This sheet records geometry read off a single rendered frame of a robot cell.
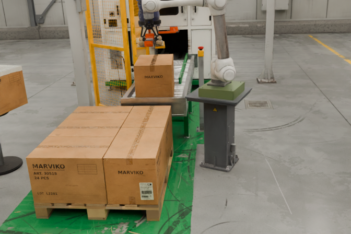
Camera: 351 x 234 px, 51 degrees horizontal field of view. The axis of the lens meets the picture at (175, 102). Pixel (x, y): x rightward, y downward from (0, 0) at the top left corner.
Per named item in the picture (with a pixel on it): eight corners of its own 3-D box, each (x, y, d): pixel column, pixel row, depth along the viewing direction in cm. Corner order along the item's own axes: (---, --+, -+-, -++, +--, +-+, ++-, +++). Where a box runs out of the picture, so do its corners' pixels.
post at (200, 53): (199, 128, 459) (198, 49, 428) (205, 128, 459) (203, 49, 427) (199, 130, 453) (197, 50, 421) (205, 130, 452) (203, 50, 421)
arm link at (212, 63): (224, 75, 353) (224, 53, 346) (231, 79, 336) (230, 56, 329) (208, 77, 351) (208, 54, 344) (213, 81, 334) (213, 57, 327)
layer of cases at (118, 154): (82, 140, 403) (78, 106, 390) (172, 140, 394) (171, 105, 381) (33, 202, 290) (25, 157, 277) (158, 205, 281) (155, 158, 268)
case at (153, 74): (141, 86, 450) (139, 55, 437) (174, 85, 449) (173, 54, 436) (136, 102, 393) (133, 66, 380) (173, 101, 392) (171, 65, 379)
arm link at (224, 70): (231, 77, 335) (239, 83, 315) (214, 80, 334) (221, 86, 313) (222, -10, 311) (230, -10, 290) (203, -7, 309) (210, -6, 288)
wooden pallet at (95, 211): (84, 152, 408) (82, 140, 403) (173, 152, 398) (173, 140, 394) (36, 218, 294) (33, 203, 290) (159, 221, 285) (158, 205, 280)
